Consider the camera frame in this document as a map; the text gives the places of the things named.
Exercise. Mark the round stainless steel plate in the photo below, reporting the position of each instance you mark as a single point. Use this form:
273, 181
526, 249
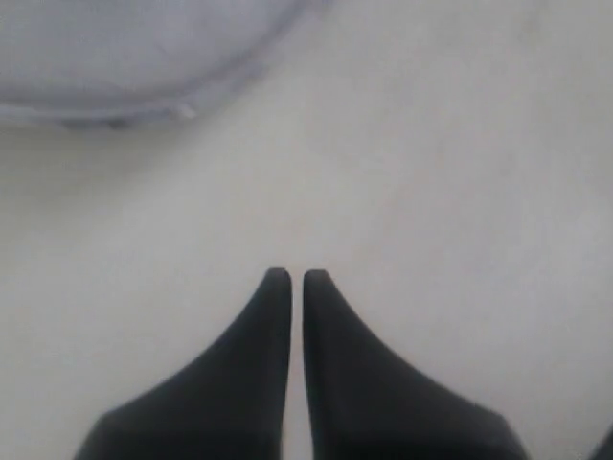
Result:
119, 64

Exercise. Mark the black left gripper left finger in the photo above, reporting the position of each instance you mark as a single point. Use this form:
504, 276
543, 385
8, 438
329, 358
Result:
227, 404

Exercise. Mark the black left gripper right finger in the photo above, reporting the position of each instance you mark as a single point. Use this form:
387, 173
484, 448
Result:
366, 402

